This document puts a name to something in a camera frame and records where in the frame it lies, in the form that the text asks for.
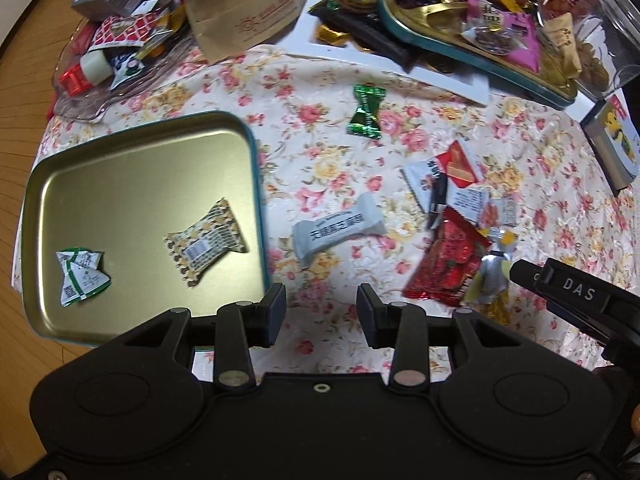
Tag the glass cookie jar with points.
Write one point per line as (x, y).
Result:
(610, 25)

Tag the white bottle red cap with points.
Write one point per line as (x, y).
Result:
(87, 72)

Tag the small gold tin tray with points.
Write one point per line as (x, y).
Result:
(130, 200)

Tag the white board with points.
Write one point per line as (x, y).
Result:
(440, 82)

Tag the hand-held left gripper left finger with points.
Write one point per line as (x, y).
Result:
(275, 317)

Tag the brown patterned snack packet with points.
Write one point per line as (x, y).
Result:
(207, 242)

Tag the white printed snack packet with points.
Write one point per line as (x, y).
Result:
(480, 205)

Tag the yellow silver candy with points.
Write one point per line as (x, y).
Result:
(492, 277)

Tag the green white candy packet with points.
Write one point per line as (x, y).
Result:
(80, 276)

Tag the clear glass plate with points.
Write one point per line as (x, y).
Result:
(150, 80)

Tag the grey white snack packet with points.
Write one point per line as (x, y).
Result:
(337, 230)

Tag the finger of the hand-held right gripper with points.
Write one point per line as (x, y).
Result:
(526, 272)

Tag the red wafer snack packet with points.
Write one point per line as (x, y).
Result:
(457, 165)

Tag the green foil candy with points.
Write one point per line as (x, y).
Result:
(367, 110)

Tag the blue white snack packet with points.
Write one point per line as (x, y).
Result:
(125, 67)

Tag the gold foil candy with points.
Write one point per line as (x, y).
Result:
(331, 35)

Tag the brown paper bag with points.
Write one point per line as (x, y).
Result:
(245, 10)

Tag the large gold tin tray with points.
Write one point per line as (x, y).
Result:
(440, 30)

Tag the dark chocolate bar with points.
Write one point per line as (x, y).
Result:
(365, 32)

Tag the red strawberry snack packet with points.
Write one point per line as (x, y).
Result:
(447, 260)

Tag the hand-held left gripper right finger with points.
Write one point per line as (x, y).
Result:
(366, 320)

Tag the red white checkered packet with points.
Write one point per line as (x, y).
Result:
(125, 32)

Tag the pink snack packet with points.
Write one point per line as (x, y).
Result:
(510, 40)

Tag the white snack stick packet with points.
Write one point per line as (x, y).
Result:
(419, 180)

